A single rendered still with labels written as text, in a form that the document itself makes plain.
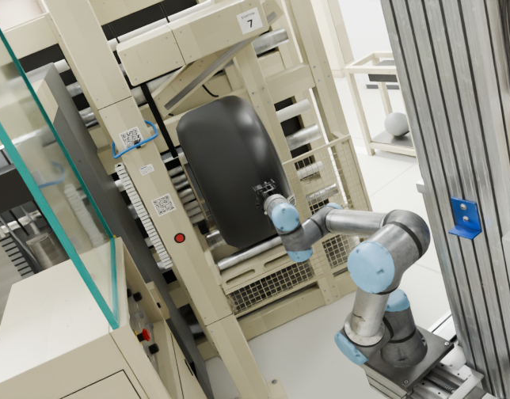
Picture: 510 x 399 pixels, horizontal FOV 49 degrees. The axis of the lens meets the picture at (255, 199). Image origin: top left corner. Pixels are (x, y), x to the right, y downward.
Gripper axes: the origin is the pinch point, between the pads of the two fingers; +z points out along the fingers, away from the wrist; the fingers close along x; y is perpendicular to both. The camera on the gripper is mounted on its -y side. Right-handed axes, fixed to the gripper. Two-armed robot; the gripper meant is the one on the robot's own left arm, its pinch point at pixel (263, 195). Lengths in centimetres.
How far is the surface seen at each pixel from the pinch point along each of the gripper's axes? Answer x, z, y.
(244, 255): 13.5, 25.4, -28.6
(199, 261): 31, 33, -26
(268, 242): 2.6, 25.6, -28.0
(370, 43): -206, 383, -24
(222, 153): 6.9, 12.2, 16.6
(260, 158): -5.1, 9.4, 10.0
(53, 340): 72, -40, 0
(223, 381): 49, 78, -114
